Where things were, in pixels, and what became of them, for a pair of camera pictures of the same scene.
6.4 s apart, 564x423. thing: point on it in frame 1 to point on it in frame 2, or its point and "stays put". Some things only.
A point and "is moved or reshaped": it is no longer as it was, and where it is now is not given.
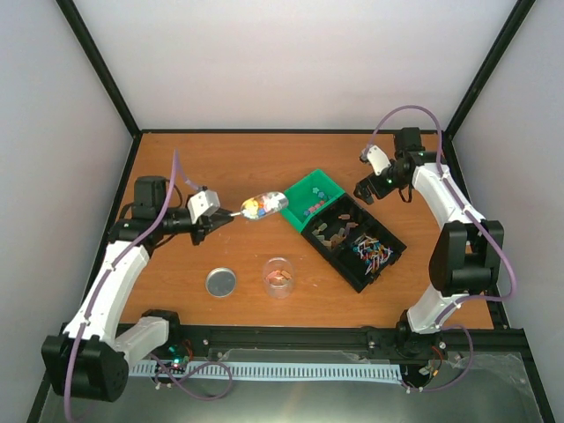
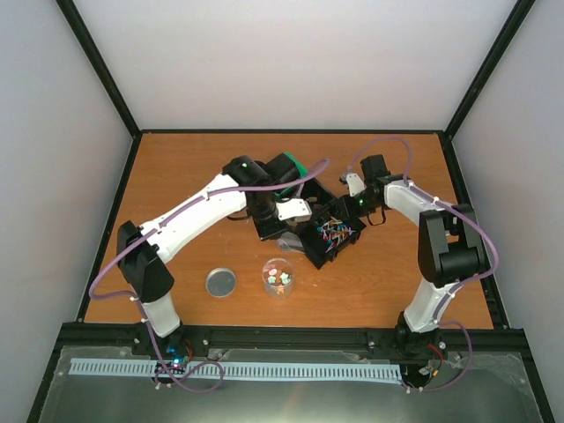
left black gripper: x=208 y=226 to x=267 y=232
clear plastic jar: x=278 y=278 stays put
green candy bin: x=310 y=193 to x=301 y=173
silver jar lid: x=220 y=282 stays put
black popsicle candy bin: x=342 y=230 to x=324 y=198
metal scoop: x=261 y=206 is moved or reshaped
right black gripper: x=367 y=195 to x=352 y=212
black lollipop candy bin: x=367 y=259 to x=324 y=239
